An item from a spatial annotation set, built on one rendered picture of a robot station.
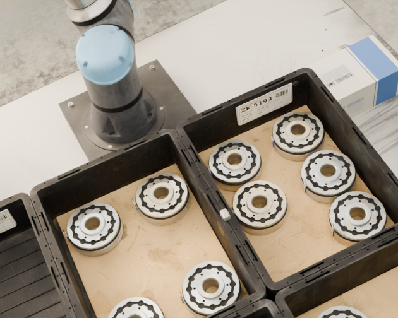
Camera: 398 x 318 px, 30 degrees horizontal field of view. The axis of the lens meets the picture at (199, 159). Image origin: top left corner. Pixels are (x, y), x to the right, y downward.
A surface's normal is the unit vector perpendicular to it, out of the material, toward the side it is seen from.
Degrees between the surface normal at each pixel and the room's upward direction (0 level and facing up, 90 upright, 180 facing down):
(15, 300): 0
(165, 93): 4
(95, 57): 4
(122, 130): 69
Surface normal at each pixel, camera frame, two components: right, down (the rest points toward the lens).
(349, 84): -0.12, -0.57
